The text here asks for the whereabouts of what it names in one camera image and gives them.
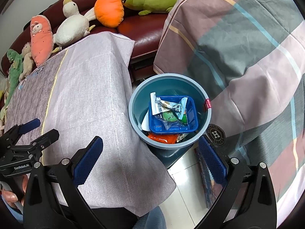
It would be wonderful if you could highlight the pale purple tablecloth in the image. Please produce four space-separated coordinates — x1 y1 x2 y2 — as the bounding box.
3 31 177 216

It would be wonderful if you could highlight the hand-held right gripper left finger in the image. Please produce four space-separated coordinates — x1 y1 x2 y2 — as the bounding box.
22 135 104 229

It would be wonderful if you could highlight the green lizard plush toy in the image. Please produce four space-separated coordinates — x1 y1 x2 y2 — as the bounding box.
120 0 179 16

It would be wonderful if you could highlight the white snack wrapper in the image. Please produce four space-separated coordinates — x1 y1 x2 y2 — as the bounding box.
150 92 189 121

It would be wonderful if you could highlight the beige plush toy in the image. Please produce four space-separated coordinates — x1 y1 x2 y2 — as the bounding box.
19 42 34 81

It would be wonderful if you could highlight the clear packet green snack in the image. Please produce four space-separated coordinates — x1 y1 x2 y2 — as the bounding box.
155 111 189 131

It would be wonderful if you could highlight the red orange snack packet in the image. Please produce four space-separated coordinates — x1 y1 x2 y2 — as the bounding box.
147 133 179 144

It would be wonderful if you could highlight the plaid blanket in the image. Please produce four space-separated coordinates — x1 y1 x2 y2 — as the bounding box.
153 0 305 227

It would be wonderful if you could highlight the teal plastic bin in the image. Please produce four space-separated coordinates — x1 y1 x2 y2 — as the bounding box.
128 73 212 170

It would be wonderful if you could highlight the person's left hand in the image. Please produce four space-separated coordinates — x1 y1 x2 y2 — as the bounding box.
1 175 28 209

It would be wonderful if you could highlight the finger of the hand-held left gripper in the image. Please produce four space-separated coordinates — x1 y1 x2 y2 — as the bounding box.
0 119 41 146
7 129 60 158

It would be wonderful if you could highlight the dark red leather sofa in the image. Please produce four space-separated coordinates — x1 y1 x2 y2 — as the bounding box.
1 0 189 81

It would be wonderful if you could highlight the blue plastic tray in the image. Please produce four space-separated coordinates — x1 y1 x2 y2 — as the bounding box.
148 95 199 134

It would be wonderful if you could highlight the pink plush toy with face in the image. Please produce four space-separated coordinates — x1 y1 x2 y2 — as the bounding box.
30 15 54 67

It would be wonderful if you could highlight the white duck plush toy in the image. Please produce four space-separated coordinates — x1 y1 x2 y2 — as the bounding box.
53 0 96 47

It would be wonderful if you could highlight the green dinosaur plush toy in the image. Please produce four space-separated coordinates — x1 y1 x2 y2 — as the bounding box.
6 49 23 105

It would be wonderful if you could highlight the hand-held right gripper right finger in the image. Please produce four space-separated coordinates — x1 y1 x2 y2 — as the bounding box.
198 135 278 229

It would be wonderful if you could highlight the white tissue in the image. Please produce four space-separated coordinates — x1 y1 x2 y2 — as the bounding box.
140 114 149 131

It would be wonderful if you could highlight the person's leg in jeans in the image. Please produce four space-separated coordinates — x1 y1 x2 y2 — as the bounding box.
133 205 168 229

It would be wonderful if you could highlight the round black logo patch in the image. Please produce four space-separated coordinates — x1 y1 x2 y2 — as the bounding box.
206 124 226 145

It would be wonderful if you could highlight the orange carrot rabbit plush toy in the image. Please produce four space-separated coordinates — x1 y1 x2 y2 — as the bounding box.
94 0 125 28

